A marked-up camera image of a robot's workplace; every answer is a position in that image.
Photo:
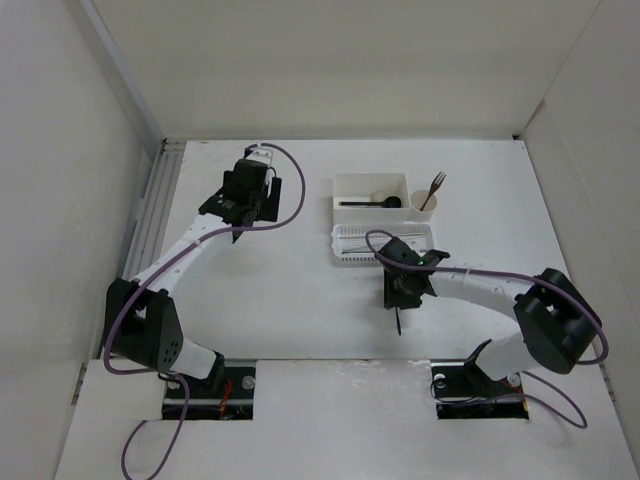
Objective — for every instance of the small metal fork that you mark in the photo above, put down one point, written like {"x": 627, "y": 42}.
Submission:
{"x": 398, "y": 321}

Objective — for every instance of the aluminium rail frame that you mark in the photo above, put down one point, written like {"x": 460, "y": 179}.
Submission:
{"x": 160, "y": 160}

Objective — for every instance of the beige wooden spoon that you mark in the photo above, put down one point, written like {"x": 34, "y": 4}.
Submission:
{"x": 378, "y": 196}

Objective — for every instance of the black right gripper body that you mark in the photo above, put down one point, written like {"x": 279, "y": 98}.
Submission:
{"x": 396, "y": 293}

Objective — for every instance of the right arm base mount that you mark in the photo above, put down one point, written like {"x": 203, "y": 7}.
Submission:
{"x": 463, "y": 392}

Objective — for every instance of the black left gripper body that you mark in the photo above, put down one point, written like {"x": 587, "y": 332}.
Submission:
{"x": 265, "y": 202}

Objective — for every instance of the white square box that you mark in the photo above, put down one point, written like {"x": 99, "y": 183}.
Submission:
{"x": 360, "y": 187}

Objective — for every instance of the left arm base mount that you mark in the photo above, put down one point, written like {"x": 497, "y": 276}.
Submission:
{"x": 230, "y": 399}

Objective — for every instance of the black spoon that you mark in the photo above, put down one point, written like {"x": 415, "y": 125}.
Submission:
{"x": 391, "y": 202}

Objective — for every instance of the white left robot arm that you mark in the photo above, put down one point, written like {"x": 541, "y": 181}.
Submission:
{"x": 141, "y": 318}

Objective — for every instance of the brown wooden fork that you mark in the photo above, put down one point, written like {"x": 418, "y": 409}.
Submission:
{"x": 434, "y": 187}

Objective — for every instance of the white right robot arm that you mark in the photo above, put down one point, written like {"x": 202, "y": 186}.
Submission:
{"x": 556, "y": 324}

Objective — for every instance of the white paper cup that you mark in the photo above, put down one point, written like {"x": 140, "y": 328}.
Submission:
{"x": 416, "y": 200}

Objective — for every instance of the white perforated basket tray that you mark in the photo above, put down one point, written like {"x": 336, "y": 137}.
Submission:
{"x": 349, "y": 245}

